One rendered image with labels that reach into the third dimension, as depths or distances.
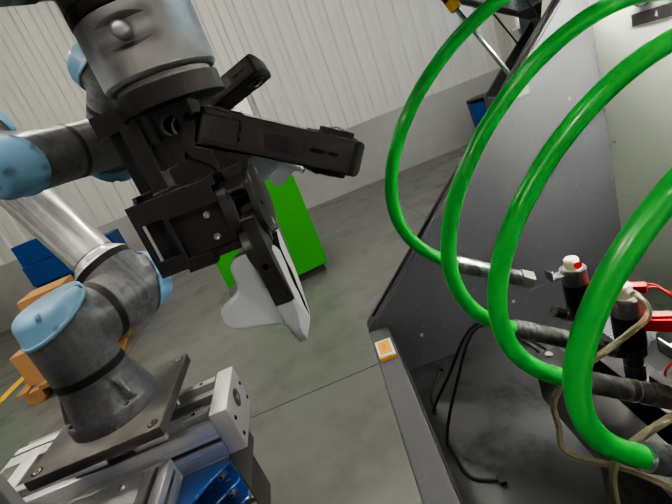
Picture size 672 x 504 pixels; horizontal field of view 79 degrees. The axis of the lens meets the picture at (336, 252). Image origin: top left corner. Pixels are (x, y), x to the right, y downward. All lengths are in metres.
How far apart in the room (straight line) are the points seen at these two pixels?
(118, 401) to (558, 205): 0.86
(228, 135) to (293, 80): 6.69
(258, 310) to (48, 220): 0.64
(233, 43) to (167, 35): 6.73
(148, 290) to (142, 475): 0.31
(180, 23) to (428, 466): 0.52
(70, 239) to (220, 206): 0.63
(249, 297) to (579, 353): 0.21
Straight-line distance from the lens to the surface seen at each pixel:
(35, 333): 0.77
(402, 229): 0.44
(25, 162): 0.61
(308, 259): 3.87
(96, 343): 0.78
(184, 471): 0.85
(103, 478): 0.88
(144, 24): 0.29
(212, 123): 0.29
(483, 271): 0.49
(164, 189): 0.30
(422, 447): 0.60
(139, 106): 0.28
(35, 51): 7.71
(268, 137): 0.28
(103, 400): 0.79
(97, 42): 0.30
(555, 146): 0.30
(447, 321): 0.88
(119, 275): 0.84
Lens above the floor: 1.38
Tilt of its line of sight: 18 degrees down
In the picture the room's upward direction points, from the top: 21 degrees counter-clockwise
